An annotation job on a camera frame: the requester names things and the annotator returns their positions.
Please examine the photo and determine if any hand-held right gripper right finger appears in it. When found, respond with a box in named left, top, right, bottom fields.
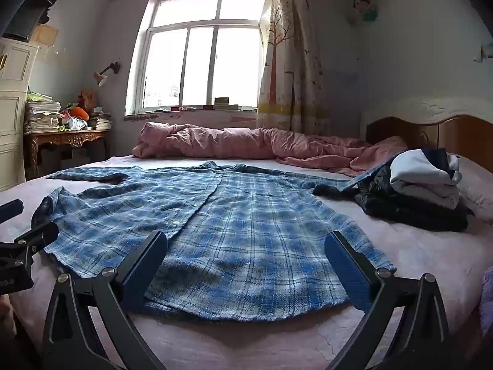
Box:
left=324, top=230, right=450, bottom=370

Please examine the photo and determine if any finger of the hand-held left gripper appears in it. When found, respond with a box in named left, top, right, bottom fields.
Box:
left=0, top=199, right=24, bottom=224
left=13, top=221, right=59, bottom=257

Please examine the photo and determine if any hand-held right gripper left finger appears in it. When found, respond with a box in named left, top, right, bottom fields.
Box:
left=42, top=230, right=169, bottom=370

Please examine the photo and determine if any blue plaid shirt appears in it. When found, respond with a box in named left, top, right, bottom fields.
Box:
left=31, top=161, right=397, bottom=322

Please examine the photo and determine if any person's left forearm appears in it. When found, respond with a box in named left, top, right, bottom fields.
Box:
left=0, top=295, right=16, bottom=340

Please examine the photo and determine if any bed with pink sheet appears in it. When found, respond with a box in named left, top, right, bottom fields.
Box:
left=0, top=154, right=493, bottom=370

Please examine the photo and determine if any black folded jacket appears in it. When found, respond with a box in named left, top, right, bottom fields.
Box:
left=354, top=162, right=474, bottom=232

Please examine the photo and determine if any white cabinet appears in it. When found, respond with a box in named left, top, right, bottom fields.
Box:
left=0, top=38, right=40, bottom=192

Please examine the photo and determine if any carved wooden desk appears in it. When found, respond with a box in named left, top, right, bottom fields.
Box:
left=24, top=129, right=110, bottom=178

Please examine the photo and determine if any stack of papers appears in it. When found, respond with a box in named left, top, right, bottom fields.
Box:
left=24, top=92, right=62, bottom=134

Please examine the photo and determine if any white folded garment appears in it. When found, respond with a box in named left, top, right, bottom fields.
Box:
left=390, top=148, right=463, bottom=209

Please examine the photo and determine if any stack of books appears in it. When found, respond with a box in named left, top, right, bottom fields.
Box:
left=88, top=112, right=113, bottom=130

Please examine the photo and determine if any pink duvet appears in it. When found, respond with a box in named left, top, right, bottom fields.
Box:
left=132, top=121, right=409, bottom=178

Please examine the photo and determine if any purple fuzzy blanket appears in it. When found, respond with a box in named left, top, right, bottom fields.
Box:
left=479, top=266, right=493, bottom=336

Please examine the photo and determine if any pale pink pillow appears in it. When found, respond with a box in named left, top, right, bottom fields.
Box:
left=456, top=156, right=493, bottom=220

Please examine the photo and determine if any wooden bed headboard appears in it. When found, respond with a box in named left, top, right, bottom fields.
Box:
left=360, top=96, right=493, bottom=162

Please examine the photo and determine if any black bag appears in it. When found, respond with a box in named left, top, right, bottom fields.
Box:
left=4, top=0, right=60, bottom=43

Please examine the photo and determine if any white framed window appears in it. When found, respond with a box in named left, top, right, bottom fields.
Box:
left=125, top=0, right=270, bottom=116

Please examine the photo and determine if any tree print curtain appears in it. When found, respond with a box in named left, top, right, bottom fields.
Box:
left=256, top=0, right=332, bottom=135

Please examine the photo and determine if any wall lamp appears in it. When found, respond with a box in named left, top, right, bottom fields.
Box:
left=93, top=62, right=121, bottom=87

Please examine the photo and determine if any small wall picture card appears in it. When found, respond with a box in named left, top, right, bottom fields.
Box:
left=474, top=42, right=493, bottom=62

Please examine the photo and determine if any cartoon wall decoration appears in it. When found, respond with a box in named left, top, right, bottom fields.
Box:
left=352, top=0, right=380, bottom=24

